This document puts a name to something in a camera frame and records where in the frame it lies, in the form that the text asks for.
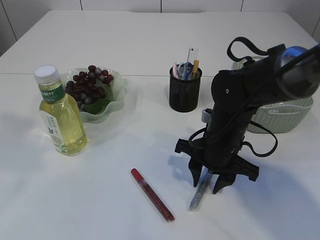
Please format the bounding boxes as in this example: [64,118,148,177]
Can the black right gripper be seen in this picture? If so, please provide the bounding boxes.
[175,56,277,195]

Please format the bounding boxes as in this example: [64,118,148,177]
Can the blue glitter marker pen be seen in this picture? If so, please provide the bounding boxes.
[188,170,212,212]

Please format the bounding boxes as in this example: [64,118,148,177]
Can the red glitter marker pen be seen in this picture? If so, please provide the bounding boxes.
[130,168,175,223]

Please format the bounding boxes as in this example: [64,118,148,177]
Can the pink purple safety scissors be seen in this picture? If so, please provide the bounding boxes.
[172,62,179,79]

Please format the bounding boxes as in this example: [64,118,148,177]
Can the blue safety scissors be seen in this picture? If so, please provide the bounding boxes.
[177,62,194,81]

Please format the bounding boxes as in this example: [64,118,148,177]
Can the gold glitter marker pen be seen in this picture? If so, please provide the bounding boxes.
[192,59,199,80]

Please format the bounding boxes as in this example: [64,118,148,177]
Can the clear plastic ruler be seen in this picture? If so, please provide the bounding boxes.
[187,47,198,65]

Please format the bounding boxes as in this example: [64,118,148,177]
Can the purple artificial grape bunch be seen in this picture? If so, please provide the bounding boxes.
[64,65,114,115]

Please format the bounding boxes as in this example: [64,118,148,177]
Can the yellow tea drink bottle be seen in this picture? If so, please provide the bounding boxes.
[34,65,88,156]

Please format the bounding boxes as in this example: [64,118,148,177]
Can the green plastic woven basket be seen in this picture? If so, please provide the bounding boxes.
[231,56,314,134]

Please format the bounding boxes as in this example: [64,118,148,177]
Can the black mesh pen holder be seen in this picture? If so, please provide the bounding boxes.
[169,67,202,113]

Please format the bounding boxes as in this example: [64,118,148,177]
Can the green glass wavy plate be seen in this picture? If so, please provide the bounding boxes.
[60,65,128,123]

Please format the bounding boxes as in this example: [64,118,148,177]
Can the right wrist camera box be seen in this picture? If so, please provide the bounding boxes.
[201,108,212,124]

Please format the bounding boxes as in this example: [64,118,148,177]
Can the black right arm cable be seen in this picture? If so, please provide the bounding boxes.
[187,36,320,158]

